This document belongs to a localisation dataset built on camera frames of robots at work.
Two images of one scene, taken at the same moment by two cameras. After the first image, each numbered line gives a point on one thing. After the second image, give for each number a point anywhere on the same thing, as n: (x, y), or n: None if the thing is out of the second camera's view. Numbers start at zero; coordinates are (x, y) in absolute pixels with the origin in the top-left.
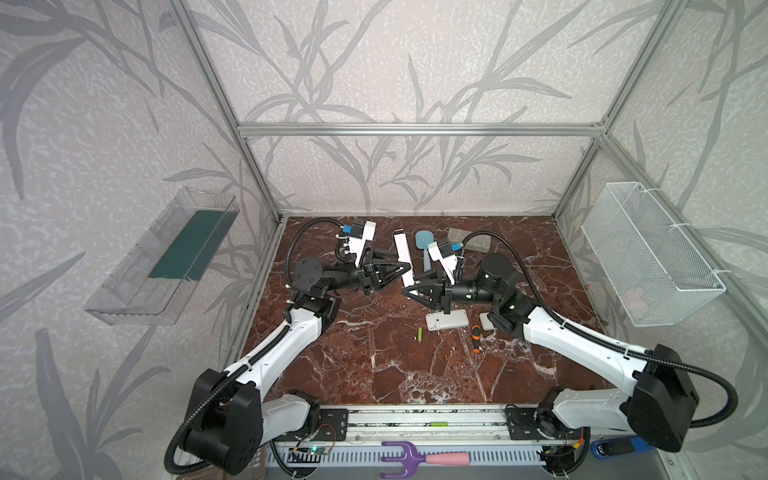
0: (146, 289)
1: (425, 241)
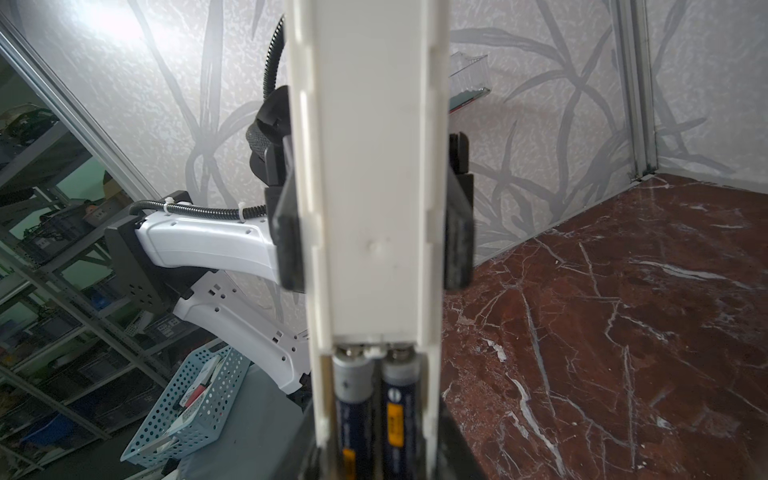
0: (468, 79)
1: None
